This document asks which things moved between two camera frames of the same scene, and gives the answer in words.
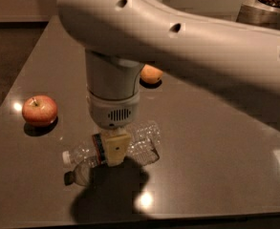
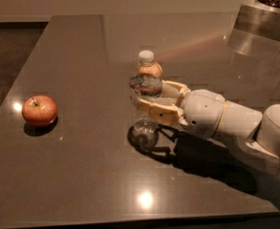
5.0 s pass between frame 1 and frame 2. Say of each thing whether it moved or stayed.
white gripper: moved
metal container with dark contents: stayed
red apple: stayed
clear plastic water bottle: moved
